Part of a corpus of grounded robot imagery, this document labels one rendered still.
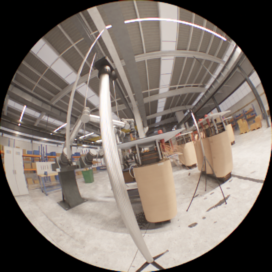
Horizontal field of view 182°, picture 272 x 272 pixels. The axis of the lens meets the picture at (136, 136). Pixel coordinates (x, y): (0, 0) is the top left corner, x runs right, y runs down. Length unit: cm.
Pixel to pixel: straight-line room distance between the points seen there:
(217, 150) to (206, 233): 154
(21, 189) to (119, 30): 657
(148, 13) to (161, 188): 1003
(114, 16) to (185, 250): 479
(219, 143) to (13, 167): 631
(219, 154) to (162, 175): 146
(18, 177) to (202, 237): 518
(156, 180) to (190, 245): 102
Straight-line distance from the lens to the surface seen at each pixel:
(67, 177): 274
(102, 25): 714
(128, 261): 135
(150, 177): 99
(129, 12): 904
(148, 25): 952
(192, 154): 383
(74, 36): 939
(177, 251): 132
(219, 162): 215
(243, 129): 1003
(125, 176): 238
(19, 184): 471
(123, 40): 364
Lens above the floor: 123
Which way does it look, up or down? 12 degrees up
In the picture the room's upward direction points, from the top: 13 degrees counter-clockwise
